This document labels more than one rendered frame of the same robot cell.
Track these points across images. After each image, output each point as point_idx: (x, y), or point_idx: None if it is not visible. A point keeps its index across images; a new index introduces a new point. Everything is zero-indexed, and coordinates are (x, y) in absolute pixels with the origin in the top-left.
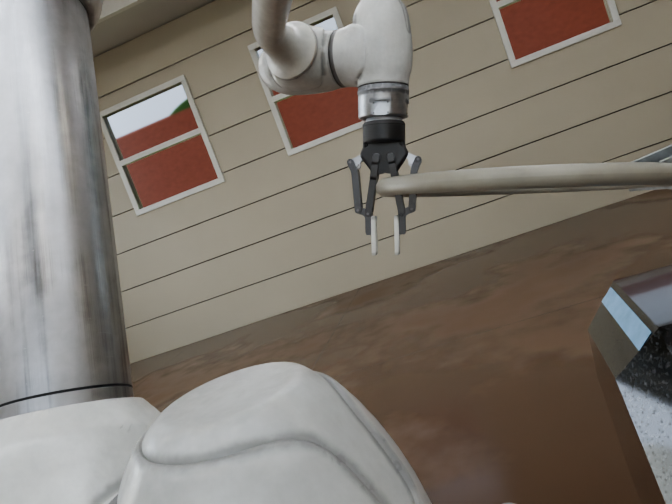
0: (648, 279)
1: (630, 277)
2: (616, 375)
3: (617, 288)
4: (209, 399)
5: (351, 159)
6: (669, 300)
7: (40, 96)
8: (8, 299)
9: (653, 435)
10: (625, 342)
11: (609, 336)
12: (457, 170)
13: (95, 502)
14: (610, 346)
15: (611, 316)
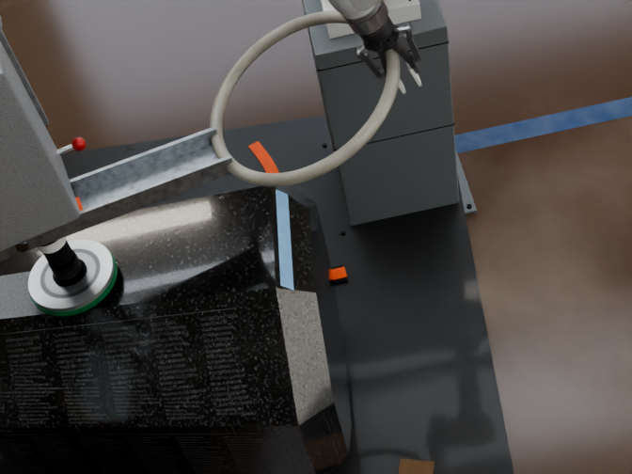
0: (251, 269)
1: (261, 284)
2: (308, 209)
3: (276, 271)
4: None
5: (404, 24)
6: (252, 219)
7: None
8: None
9: (304, 200)
10: (292, 216)
11: (300, 244)
12: (324, 11)
13: None
14: (303, 235)
15: (292, 257)
